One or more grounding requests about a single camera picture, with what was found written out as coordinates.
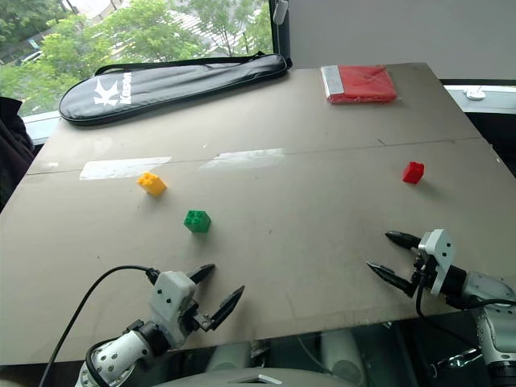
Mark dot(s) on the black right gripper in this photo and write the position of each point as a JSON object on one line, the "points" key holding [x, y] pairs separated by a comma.
{"points": [[421, 268]]}

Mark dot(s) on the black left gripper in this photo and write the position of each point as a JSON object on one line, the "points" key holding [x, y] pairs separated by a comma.
{"points": [[193, 315]]}

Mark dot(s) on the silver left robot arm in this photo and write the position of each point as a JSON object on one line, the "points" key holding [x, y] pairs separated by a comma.
{"points": [[119, 354]]}

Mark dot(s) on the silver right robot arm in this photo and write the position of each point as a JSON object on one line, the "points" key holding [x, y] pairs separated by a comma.
{"points": [[483, 306]]}

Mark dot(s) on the green toy brick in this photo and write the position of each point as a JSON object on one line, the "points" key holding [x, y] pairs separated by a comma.
{"points": [[197, 221]]}

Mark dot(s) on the red toy brick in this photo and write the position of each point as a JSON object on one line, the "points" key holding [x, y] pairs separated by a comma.
{"points": [[413, 172]]}

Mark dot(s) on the silver robot torso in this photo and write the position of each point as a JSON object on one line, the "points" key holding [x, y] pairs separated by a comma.
{"points": [[242, 373]]}

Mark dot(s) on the yellow toy brick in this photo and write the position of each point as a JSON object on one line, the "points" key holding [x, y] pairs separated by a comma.
{"points": [[152, 184]]}

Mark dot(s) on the red packaged cloth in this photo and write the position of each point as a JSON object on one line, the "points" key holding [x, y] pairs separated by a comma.
{"points": [[364, 84]]}

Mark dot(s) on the white round device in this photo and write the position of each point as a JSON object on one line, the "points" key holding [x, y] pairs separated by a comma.
{"points": [[475, 94]]}

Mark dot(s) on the black racket bag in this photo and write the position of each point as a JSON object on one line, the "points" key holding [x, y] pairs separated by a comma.
{"points": [[169, 86]]}

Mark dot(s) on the dark clothing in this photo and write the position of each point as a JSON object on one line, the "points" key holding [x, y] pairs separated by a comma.
{"points": [[14, 137]]}

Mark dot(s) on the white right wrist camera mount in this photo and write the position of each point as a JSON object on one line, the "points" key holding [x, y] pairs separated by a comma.
{"points": [[438, 256]]}

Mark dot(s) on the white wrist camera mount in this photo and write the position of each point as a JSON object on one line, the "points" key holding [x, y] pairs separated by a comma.
{"points": [[171, 296], [438, 256]]}

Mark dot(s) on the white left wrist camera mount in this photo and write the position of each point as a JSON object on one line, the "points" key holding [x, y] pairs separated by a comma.
{"points": [[171, 296]]}

